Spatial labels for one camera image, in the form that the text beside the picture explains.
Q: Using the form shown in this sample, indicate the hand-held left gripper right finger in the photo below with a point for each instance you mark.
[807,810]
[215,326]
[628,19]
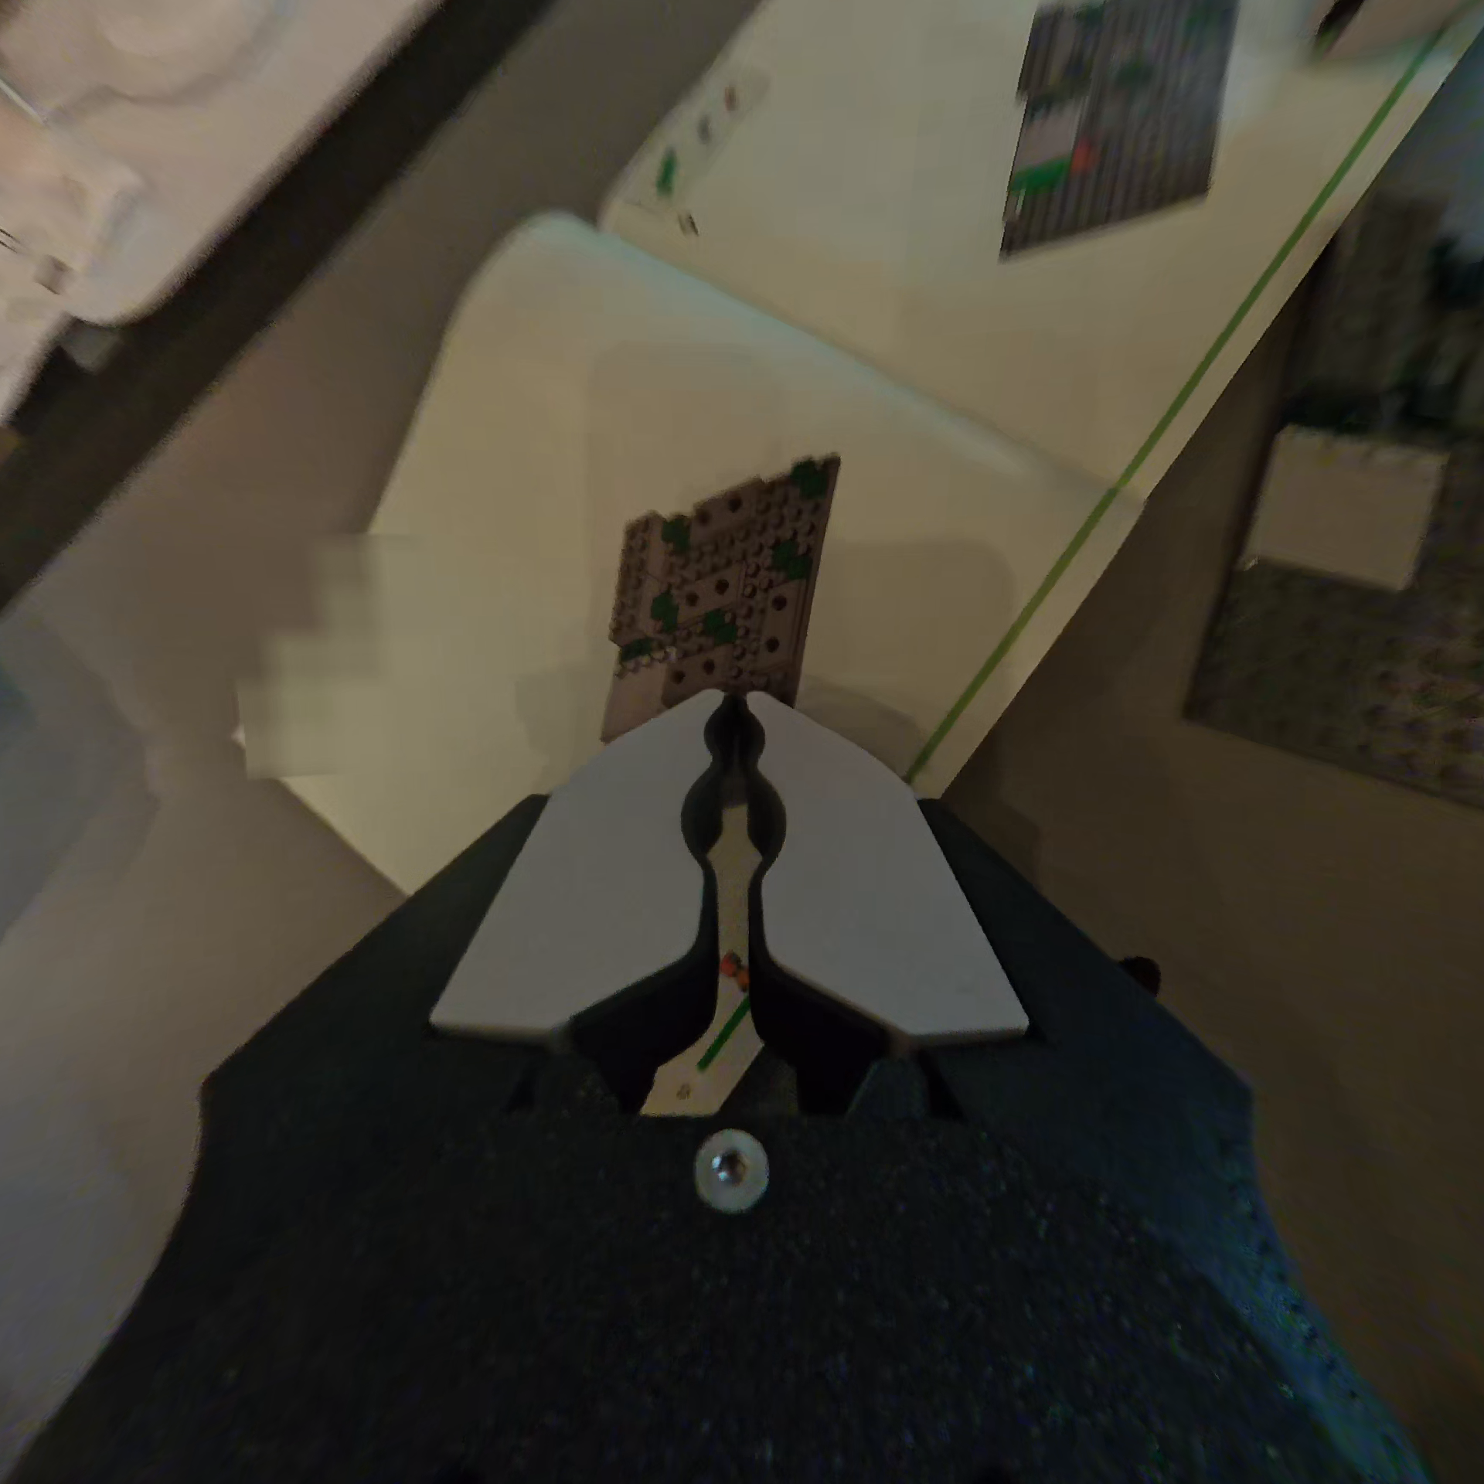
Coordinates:
[892,905]

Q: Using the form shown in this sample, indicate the grey studded baseplate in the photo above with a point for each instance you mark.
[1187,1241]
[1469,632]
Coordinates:
[1332,697]

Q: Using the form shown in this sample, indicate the grey desk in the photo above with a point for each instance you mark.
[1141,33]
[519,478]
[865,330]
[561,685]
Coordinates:
[1158,928]

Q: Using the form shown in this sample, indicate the white tray with clear dish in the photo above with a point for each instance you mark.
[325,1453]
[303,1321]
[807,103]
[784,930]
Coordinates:
[289,70]

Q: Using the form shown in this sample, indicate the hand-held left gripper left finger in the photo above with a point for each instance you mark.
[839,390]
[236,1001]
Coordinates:
[567,905]

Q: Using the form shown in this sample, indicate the instruction booklet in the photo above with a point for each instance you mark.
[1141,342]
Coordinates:
[696,383]

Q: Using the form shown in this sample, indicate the white flat brick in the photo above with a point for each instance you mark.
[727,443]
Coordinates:
[1344,512]

